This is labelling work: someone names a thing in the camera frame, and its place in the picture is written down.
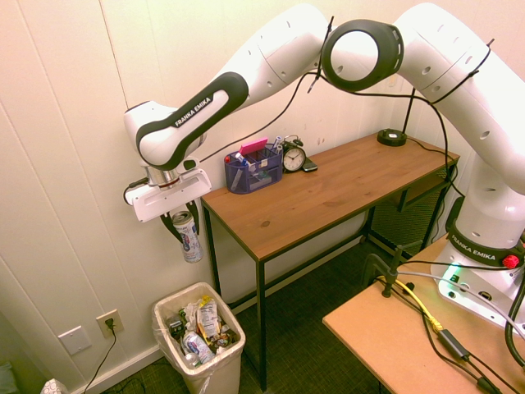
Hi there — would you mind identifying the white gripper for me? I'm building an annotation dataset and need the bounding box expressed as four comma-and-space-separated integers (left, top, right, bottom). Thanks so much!
130, 167, 213, 244

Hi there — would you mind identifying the white drink can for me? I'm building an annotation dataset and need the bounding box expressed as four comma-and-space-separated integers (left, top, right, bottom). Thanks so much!
171, 210, 205, 264

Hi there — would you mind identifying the beige trash bin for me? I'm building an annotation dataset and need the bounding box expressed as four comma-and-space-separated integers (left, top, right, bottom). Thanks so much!
151, 282, 247, 394

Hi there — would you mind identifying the blue mesh desk organizer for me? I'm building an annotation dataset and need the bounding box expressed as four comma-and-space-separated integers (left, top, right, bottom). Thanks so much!
223, 142, 284, 195

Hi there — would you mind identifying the crumpled snack wrapper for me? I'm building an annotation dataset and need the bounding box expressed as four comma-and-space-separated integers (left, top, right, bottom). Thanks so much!
195, 295, 221, 340

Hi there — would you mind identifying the pink sticky note pad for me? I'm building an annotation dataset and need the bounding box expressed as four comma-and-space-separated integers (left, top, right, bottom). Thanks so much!
239, 138, 269, 157

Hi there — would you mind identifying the black alarm clock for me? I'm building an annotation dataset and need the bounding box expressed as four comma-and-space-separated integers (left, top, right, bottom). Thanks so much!
281, 135, 308, 173

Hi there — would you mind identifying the patterned tissue box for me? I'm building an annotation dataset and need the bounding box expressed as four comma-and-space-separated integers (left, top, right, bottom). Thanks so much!
40, 378, 71, 394

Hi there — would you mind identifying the black metal clamp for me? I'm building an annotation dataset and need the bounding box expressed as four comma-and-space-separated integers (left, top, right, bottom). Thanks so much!
360, 240, 423, 299

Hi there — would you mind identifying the light wood robot bench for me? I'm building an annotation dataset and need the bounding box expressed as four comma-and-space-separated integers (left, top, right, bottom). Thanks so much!
322, 236, 525, 394

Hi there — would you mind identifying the black round puck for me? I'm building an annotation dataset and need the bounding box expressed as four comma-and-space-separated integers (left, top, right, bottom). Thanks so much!
376, 81, 418, 147

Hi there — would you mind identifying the grey green pillow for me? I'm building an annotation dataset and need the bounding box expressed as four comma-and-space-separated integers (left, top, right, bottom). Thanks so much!
0, 360, 20, 394

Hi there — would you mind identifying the black power adapter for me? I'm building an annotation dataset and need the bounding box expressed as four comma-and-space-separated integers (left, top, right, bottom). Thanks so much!
437, 328, 471, 361

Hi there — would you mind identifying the black camera cable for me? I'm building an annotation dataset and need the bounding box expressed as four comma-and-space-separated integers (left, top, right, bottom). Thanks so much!
124, 16, 493, 206

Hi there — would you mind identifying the white wall outlet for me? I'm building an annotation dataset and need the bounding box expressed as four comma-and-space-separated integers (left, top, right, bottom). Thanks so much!
96, 309, 125, 340

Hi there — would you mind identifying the black power cord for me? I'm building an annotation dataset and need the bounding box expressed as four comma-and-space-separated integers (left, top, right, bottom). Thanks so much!
81, 318, 120, 394

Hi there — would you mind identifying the wooden table black frame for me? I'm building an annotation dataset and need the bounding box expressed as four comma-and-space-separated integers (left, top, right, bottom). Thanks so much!
200, 131, 461, 391

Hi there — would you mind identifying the white blank wall plate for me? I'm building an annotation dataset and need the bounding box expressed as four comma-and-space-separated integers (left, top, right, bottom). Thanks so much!
57, 325, 94, 356

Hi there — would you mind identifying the light grey cable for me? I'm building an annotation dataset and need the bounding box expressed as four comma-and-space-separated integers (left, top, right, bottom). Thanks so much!
395, 269, 525, 326

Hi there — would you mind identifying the yellow cable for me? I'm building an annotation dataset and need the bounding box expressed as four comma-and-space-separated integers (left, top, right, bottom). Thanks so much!
375, 275, 446, 334

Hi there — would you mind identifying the thin black cable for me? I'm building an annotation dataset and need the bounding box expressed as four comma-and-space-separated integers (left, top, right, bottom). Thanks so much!
385, 286, 518, 394

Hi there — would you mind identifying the thick black cable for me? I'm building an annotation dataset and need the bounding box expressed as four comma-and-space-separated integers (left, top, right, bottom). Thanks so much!
504, 282, 525, 369

